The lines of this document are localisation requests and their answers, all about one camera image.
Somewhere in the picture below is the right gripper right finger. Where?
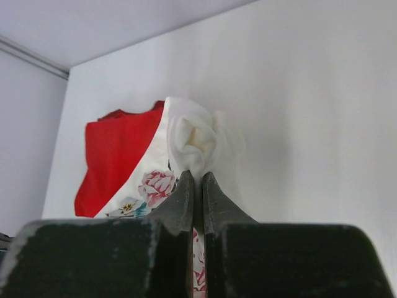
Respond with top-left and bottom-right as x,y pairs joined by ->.
202,173 -> 393,297

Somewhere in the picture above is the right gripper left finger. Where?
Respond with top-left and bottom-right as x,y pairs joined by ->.
1,171 -> 194,297

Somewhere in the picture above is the white t shirt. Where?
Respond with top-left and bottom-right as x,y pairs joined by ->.
92,96 -> 248,298

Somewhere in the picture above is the folded red t shirt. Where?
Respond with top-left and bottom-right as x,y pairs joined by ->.
74,101 -> 164,218

